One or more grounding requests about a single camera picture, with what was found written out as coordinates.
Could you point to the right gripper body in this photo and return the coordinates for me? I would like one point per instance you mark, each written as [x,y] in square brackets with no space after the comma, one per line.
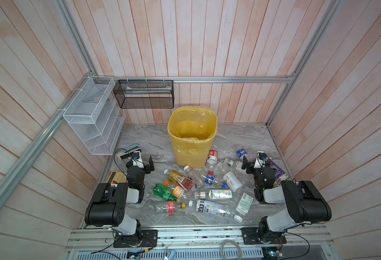
[252,167]

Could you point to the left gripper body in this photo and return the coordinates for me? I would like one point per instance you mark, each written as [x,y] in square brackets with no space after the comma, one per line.
[144,166]

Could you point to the blue cap clear bottle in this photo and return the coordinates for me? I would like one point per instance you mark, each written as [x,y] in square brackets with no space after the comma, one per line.
[241,153]

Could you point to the clear embossed bottle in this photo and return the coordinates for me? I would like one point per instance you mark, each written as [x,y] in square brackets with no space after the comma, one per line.
[230,166]

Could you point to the white opaque bottle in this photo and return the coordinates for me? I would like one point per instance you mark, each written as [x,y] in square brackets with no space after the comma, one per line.
[232,181]

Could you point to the red label clear bottle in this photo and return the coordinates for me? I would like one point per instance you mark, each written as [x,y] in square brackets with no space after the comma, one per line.
[212,158]

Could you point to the blue label small bottle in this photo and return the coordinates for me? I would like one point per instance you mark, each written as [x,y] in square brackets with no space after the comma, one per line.
[211,180]

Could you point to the pink label clear bottle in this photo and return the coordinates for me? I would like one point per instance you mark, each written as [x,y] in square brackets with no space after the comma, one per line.
[164,207]

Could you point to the green white label bottle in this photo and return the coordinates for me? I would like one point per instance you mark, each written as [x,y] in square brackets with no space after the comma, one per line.
[214,194]

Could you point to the clear white cap bottle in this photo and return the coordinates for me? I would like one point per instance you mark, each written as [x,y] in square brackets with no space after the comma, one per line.
[196,178]

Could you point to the blue white label bottle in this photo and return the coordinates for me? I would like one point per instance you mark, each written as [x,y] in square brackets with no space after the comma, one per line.
[209,208]

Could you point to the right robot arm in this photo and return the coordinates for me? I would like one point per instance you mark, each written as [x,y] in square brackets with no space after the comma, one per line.
[304,203]

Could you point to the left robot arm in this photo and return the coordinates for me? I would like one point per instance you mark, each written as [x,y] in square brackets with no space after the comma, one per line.
[107,207]

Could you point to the yellow plastic waste bin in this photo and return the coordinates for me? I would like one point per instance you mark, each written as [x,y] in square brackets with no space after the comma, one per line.
[192,130]

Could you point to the yellow calculator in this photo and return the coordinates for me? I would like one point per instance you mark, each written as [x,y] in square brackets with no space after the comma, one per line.
[117,177]

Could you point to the green plastic bottle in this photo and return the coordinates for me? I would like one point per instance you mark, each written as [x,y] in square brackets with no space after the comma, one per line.
[165,193]

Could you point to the orange label bottle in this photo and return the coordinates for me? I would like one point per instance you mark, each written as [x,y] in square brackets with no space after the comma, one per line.
[178,191]

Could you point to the red label tea bottle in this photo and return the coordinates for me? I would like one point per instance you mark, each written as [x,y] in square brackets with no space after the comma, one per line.
[179,179]

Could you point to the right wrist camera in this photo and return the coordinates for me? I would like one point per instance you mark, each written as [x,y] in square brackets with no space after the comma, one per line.
[261,160]

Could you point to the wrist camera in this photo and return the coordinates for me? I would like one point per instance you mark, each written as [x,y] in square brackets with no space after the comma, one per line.
[134,155]
[261,160]

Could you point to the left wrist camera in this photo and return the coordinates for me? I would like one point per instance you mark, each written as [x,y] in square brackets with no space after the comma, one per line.
[134,155]

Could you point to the white wire mesh shelf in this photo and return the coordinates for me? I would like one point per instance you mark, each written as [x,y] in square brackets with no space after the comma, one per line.
[95,116]

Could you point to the black mesh wall basket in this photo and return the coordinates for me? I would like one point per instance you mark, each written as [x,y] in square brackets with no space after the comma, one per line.
[146,94]

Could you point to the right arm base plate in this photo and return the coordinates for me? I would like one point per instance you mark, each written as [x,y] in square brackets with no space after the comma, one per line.
[259,235]

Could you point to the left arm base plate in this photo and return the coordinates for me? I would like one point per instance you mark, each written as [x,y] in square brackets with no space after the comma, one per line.
[146,238]

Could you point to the aluminium wall rail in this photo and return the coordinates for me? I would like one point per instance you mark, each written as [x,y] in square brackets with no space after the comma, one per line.
[211,79]

